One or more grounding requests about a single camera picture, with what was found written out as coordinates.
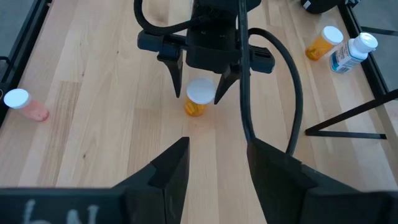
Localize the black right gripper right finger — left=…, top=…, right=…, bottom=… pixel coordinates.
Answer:
left=247, top=139, right=389, bottom=224

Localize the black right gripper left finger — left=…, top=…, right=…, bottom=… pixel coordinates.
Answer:
left=113, top=136, right=190, bottom=224

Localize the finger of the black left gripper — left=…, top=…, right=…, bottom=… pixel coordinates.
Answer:
left=157, top=49, right=185, bottom=99
left=213, top=63, right=243, bottom=106

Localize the orange pill bottle white cap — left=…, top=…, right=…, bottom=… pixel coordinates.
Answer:
left=183, top=77, right=216, bottom=118
left=304, top=26, right=345, bottom=62

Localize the white bottle blue label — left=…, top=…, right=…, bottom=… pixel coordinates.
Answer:
left=328, top=32, right=379, bottom=75

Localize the pink pill vial white cap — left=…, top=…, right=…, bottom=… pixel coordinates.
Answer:
left=2, top=88, right=50, bottom=123

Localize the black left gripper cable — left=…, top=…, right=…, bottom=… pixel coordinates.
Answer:
left=133, top=0, right=206, bottom=35

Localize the black shelf side frame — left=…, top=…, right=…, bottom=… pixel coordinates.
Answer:
left=304, top=88, right=398, bottom=140

